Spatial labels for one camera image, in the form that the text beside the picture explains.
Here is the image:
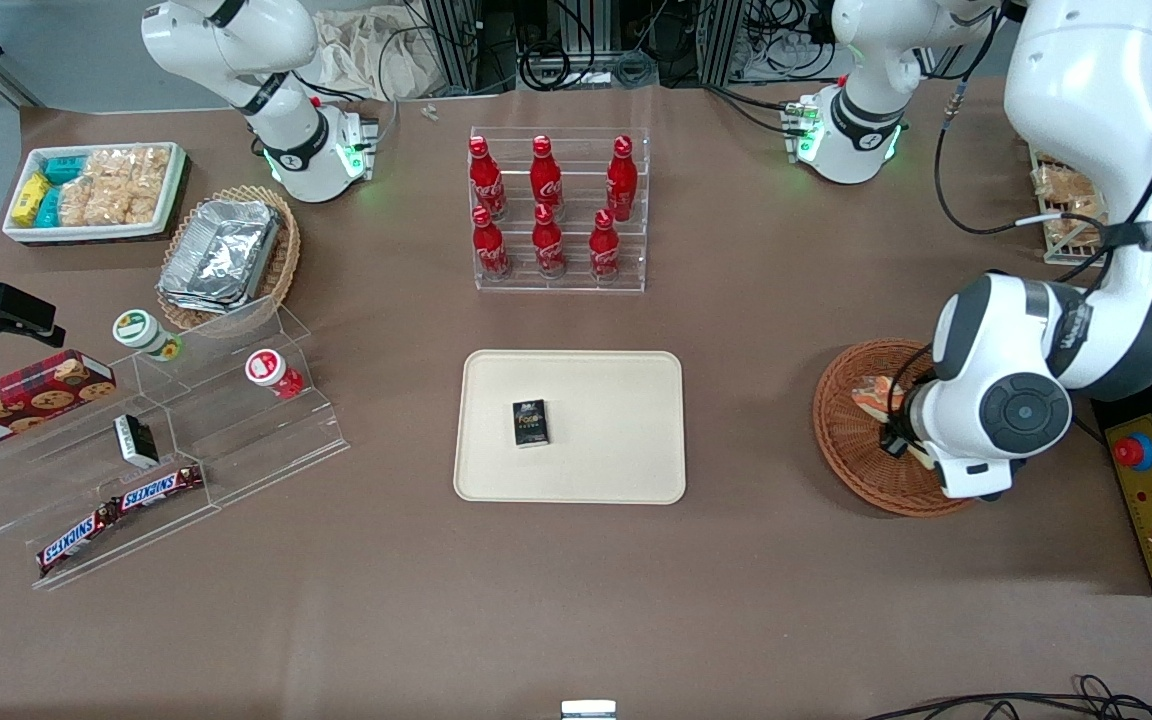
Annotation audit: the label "green lid yogurt cup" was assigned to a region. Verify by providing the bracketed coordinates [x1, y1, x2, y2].
[113, 309, 183, 362]

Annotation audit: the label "light oval wicker basket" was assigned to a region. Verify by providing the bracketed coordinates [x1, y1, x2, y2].
[156, 184, 303, 338]

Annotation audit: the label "clear acrylic bottle rack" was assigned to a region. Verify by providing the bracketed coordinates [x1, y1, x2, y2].
[469, 126, 650, 294]

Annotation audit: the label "white rectangular snack bin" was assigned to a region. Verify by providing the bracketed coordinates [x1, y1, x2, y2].
[2, 142, 188, 245]

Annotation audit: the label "white crumpled cloth bag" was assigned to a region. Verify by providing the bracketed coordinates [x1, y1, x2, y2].
[308, 8, 439, 102]

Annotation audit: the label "black floor cables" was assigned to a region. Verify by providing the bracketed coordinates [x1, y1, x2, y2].
[864, 674, 1152, 720]

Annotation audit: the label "red cola bottle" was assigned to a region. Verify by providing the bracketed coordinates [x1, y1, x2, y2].
[468, 136, 508, 222]
[588, 209, 623, 284]
[471, 206, 513, 280]
[530, 135, 565, 217]
[605, 135, 639, 223]
[531, 204, 568, 279]

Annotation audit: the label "triangular sandwich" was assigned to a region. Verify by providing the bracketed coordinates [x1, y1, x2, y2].
[853, 374, 938, 473]

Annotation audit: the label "small black white box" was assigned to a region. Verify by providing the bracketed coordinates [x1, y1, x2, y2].
[113, 413, 161, 470]

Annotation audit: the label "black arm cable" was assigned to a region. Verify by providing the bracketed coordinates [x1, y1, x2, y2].
[932, 0, 1152, 291]

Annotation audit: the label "red tartan cookie box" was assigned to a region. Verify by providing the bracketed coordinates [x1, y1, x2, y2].
[0, 349, 118, 460]

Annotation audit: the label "coiled black cable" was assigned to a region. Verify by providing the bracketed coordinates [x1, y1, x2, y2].
[519, 42, 574, 93]

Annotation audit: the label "beige plastic tray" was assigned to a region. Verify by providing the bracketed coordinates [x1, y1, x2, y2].
[453, 349, 687, 505]

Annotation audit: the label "bagged bread in rack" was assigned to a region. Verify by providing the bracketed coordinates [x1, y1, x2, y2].
[1029, 155, 1115, 253]

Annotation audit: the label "red lid yogurt cup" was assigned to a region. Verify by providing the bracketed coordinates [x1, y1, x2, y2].
[244, 348, 306, 401]

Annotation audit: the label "white wire basket rack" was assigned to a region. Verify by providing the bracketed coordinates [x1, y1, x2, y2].
[1024, 60, 1152, 267]

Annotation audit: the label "clear acrylic stepped shelf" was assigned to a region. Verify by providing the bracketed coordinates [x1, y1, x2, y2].
[0, 294, 351, 592]

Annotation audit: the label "small black card box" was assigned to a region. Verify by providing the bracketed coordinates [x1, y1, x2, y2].
[512, 399, 550, 448]

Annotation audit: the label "snickers chocolate bar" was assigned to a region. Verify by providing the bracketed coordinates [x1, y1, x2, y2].
[113, 464, 206, 514]
[36, 499, 124, 577]

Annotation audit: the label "clear bagged rice crackers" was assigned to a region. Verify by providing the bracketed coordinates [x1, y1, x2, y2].
[58, 146, 173, 228]

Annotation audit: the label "brown round wicker basket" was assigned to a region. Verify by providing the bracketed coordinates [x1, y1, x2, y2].
[813, 340, 982, 518]

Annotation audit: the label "stacked aluminium foil trays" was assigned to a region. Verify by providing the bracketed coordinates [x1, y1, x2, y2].
[157, 199, 283, 314]

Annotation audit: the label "yellow snack packet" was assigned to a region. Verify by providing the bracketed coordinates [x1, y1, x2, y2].
[10, 172, 51, 227]

